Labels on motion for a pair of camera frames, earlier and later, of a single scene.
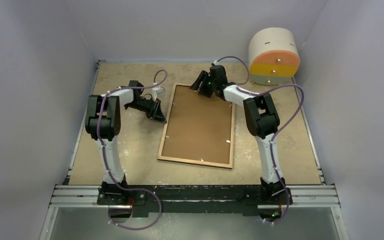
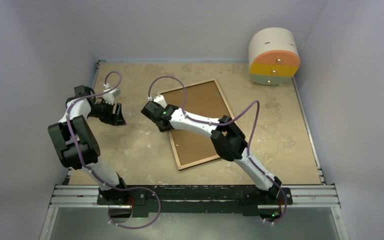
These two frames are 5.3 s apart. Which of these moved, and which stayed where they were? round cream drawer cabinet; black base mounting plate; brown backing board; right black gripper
Moved: brown backing board; right black gripper
Stayed: black base mounting plate; round cream drawer cabinet
